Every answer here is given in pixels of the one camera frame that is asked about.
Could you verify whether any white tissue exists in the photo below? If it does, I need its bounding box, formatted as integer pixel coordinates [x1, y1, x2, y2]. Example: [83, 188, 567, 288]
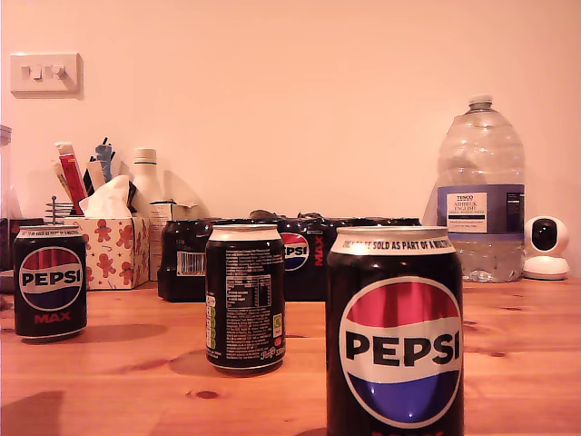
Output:
[79, 174, 133, 218]

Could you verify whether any black shrink-wrapped Pepsi multipack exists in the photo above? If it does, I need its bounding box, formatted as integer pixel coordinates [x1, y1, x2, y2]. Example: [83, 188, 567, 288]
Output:
[157, 209, 424, 303]

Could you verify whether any small white round camera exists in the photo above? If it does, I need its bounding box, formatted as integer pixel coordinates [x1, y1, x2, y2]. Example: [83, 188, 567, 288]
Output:
[521, 215, 571, 281]

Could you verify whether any small white carton box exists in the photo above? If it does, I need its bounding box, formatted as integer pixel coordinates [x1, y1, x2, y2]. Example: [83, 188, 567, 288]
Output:
[148, 198, 199, 282]

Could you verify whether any white wall light switch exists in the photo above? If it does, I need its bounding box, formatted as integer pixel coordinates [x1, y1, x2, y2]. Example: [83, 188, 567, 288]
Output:
[9, 52, 84, 100]

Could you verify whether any cream stick packet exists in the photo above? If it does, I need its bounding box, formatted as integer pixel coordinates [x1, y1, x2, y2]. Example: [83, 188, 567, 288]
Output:
[50, 158, 74, 205]

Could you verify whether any black and white packet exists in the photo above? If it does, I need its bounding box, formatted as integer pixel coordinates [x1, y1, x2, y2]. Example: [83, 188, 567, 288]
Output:
[84, 156, 110, 194]

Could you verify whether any large clear water bottle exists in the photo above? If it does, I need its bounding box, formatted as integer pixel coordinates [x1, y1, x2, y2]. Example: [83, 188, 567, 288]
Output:
[436, 94, 527, 283]

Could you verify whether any gingerbread print tissue box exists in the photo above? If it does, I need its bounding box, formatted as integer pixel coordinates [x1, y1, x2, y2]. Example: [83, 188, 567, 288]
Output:
[63, 215, 151, 291]

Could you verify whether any blue packet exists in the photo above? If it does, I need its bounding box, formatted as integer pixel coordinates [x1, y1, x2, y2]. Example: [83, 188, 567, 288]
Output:
[94, 135, 118, 181]

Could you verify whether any black Pepsi Max can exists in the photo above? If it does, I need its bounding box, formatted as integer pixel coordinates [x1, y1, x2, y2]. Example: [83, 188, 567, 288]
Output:
[325, 225, 465, 436]
[12, 225, 88, 342]
[204, 223, 287, 376]

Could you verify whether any white plastic bottle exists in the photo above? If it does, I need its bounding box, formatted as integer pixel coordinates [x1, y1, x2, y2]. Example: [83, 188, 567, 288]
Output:
[130, 147, 165, 217]

